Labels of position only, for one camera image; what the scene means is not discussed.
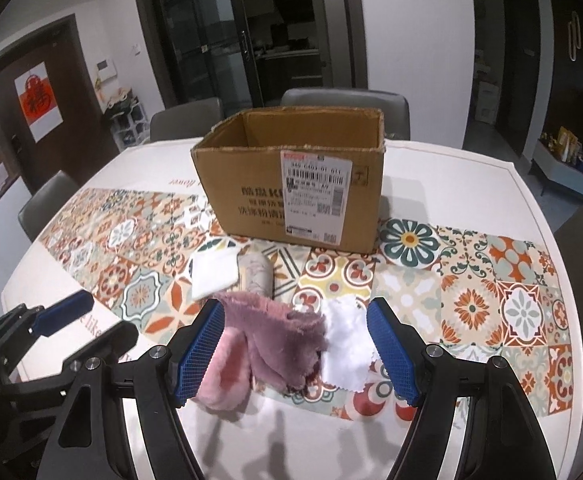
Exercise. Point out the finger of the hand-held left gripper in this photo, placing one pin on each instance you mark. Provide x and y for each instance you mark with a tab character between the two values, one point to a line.
66	311
104	342

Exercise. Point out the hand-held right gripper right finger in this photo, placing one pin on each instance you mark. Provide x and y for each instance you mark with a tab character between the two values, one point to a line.
394	355

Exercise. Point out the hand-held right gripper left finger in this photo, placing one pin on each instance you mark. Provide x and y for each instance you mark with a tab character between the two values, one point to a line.
199	355

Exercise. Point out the pink plush cloth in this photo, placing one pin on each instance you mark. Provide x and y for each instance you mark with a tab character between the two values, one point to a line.
224	375

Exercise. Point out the white fluffy cloth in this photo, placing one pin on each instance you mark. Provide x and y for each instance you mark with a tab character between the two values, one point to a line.
346	350

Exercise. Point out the mauve fuzzy cloth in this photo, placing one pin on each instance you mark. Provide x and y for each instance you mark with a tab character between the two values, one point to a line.
276	340

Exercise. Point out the grey printed cloth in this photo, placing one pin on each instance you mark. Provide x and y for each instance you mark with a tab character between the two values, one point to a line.
255	275

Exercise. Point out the brown cardboard box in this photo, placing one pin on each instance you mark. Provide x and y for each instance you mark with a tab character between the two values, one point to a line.
251	195

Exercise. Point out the floral patterned tablecloth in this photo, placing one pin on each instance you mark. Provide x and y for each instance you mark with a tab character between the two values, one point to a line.
471	285

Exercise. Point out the brown entrance door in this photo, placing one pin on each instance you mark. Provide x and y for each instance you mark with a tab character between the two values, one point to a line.
66	150

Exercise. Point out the cluttered shoe rack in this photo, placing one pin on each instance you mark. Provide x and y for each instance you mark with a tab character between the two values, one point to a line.
127	120

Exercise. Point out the red and white door poster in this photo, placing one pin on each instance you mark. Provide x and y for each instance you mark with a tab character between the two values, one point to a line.
38	102

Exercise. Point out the white low sideboard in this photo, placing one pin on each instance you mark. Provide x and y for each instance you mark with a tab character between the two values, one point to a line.
556	167

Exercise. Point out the white box on floor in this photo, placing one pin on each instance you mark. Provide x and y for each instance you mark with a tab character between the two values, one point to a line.
487	102

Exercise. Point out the dark glass sliding door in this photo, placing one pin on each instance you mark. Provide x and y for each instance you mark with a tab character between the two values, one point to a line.
201	35

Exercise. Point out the dark interior door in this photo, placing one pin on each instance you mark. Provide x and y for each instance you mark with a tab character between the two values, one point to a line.
524	60

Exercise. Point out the white wall intercom panel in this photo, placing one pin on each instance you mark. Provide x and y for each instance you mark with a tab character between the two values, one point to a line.
106	69

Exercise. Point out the gold wall ornament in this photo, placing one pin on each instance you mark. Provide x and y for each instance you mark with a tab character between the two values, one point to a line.
574	35

